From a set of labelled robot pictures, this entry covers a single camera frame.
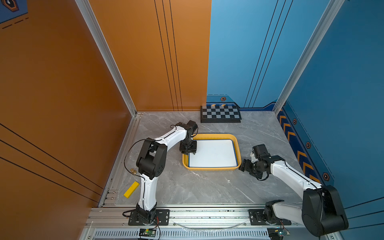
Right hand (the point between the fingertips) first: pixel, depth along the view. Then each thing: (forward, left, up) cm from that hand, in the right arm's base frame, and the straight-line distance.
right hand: (243, 169), depth 87 cm
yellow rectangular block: (-12, +63, 0) cm, 64 cm away
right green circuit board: (-30, -11, -4) cm, 32 cm away
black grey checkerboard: (+45, +10, +2) cm, 46 cm away
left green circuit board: (-30, +50, -4) cm, 59 cm away
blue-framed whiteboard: (+10, +15, +1) cm, 18 cm away
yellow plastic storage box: (+22, +16, +2) cm, 28 cm away
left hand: (+12, +30, +1) cm, 32 cm away
